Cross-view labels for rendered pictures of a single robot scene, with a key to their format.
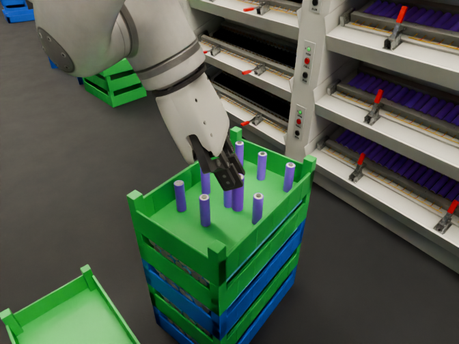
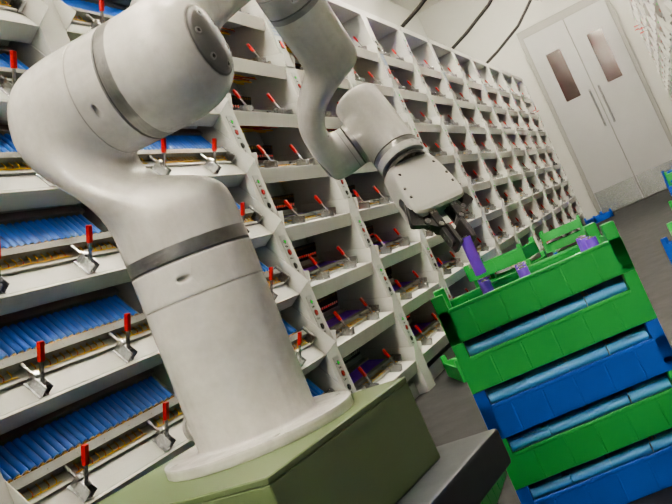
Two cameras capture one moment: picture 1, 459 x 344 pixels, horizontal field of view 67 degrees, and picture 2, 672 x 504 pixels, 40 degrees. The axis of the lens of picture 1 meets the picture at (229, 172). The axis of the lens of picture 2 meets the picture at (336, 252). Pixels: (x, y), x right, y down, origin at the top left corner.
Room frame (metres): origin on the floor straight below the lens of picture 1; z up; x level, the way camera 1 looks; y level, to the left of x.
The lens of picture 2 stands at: (-0.50, -1.14, 0.48)
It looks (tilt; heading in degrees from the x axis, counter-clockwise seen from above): 2 degrees up; 59
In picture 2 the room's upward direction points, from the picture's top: 24 degrees counter-clockwise
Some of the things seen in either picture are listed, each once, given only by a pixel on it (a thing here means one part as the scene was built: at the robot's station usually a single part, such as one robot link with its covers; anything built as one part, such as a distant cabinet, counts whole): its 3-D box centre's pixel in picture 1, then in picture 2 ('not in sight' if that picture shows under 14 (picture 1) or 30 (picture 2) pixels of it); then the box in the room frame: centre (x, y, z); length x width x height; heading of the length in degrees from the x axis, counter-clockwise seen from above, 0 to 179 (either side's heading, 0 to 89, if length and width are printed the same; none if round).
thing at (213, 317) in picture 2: not in sight; (226, 349); (-0.17, -0.32, 0.47); 0.19 x 0.19 x 0.18
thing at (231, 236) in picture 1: (228, 192); (526, 281); (0.49, 0.00, 0.36); 0.30 x 0.20 x 0.08; 142
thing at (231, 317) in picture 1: (228, 248); (566, 371); (0.49, 0.00, 0.20); 0.30 x 0.20 x 0.08; 142
